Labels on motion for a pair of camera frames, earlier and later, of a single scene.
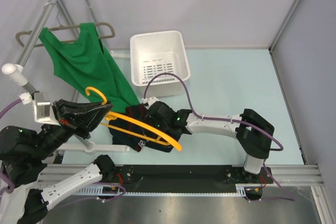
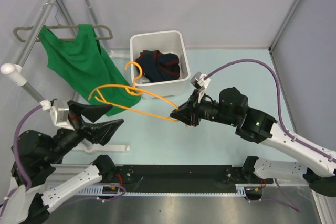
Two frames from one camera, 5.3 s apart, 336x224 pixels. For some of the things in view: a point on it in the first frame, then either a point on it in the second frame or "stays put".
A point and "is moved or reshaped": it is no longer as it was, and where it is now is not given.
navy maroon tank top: x=135 y=141 -> x=158 y=66
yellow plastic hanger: x=111 y=115 -> x=133 y=86
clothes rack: x=18 y=74 stays put
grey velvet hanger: x=60 y=27 is moved or reshaped
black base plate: x=186 y=178 stays put
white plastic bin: x=159 y=64 stays put
